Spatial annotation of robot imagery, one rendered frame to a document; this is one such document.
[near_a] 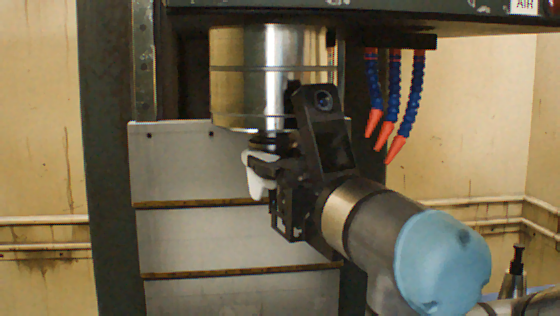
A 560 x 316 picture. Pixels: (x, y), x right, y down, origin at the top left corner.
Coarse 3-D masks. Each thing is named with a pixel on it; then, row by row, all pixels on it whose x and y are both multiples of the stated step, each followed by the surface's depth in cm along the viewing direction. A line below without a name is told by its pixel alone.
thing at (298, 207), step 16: (288, 160) 57; (304, 160) 57; (288, 176) 54; (304, 176) 53; (352, 176) 49; (288, 192) 54; (304, 192) 54; (272, 208) 59; (288, 208) 54; (304, 208) 54; (320, 208) 48; (272, 224) 59; (288, 224) 55; (304, 224) 55; (320, 224) 48; (288, 240) 55; (304, 240) 55; (320, 240) 52; (336, 256) 50
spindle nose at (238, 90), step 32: (224, 32) 57; (256, 32) 55; (288, 32) 55; (320, 32) 57; (224, 64) 58; (256, 64) 56; (288, 64) 56; (320, 64) 58; (224, 96) 59; (256, 96) 57; (288, 96) 57; (224, 128) 60; (256, 128) 57; (288, 128) 57
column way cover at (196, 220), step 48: (144, 144) 105; (192, 144) 106; (240, 144) 108; (144, 192) 106; (192, 192) 108; (240, 192) 110; (144, 240) 109; (192, 240) 111; (240, 240) 112; (192, 288) 114; (240, 288) 115; (288, 288) 117; (336, 288) 119
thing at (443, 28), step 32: (192, 0) 41; (224, 0) 42; (256, 0) 42; (288, 0) 42; (320, 0) 43; (352, 0) 43; (384, 0) 44; (416, 0) 44; (448, 0) 44; (480, 0) 45; (192, 32) 72; (352, 32) 72; (416, 32) 67; (448, 32) 65; (480, 32) 62; (512, 32) 58; (544, 32) 57
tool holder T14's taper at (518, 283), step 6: (504, 276) 60; (510, 276) 59; (516, 276) 59; (522, 276) 59; (504, 282) 60; (510, 282) 59; (516, 282) 59; (522, 282) 59; (504, 288) 60; (510, 288) 59; (516, 288) 59; (522, 288) 59; (504, 294) 60; (510, 294) 59; (516, 294) 59; (522, 294) 59
